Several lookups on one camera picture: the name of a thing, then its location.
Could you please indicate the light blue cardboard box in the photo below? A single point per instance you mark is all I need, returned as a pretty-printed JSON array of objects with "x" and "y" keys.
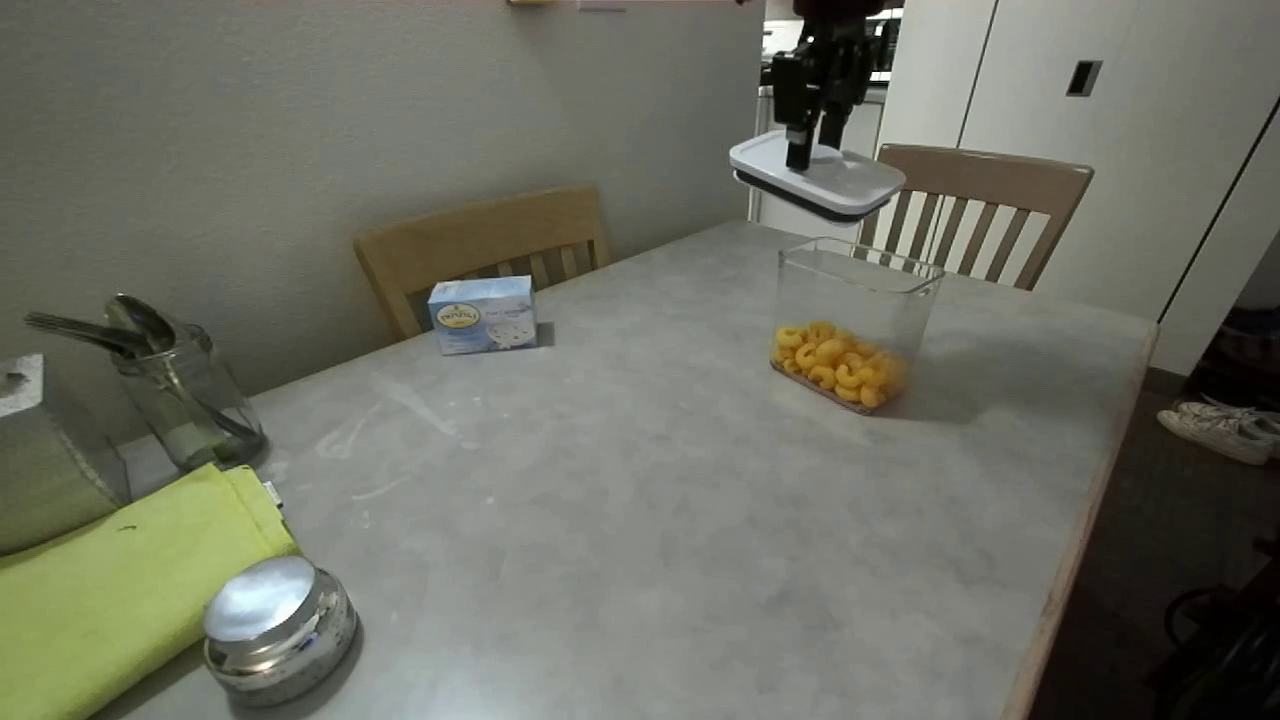
[{"x": 480, "y": 312}]

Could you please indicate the black wall plate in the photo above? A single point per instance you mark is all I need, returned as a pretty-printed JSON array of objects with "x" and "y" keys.
[{"x": 1085, "y": 79}]

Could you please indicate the white shoe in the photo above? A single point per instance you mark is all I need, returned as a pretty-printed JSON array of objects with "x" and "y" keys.
[{"x": 1221, "y": 430}]

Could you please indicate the metal spoon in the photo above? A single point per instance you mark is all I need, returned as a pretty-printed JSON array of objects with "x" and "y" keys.
[{"x": 145, "y": 323}]

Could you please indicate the round silver metal dish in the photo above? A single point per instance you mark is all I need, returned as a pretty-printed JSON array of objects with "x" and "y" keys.
[{"x": 279, "y": 624}]

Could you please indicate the glass utensil holder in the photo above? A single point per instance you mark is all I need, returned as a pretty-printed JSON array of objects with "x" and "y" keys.
[{"x": 192, "y": 401}]

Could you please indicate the microwave oven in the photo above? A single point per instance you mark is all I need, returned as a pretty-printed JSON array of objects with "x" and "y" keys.
[{"x": 888, "y": 47}]

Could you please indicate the clear plastic food container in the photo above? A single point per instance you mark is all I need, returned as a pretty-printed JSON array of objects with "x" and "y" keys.
[{"x": 854, "y": 282}]

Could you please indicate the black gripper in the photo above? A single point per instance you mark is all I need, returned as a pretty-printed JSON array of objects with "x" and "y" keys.
[{"x": 843, "y": 25}]

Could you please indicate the white rectangular container lid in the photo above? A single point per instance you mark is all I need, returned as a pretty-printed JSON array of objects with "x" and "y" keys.
[{"x": 854, "y": 185}]

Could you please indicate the wooden slat-back chair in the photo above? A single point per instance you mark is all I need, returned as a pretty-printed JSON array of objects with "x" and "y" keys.
[
  {"x": 984, "y": 182},
  {"x": 466, "y": 243}
]

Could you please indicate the dark bag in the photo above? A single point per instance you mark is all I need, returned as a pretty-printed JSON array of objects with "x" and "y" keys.
[{"x": 1241, "y": 354}]

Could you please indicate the grey square box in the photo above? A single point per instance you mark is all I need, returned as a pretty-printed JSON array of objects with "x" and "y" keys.
[{"x": 44, "y": 467}]

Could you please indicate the lime green folded cloth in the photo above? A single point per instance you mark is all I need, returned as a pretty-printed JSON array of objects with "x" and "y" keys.
[{"x": 106, "y": 584}]

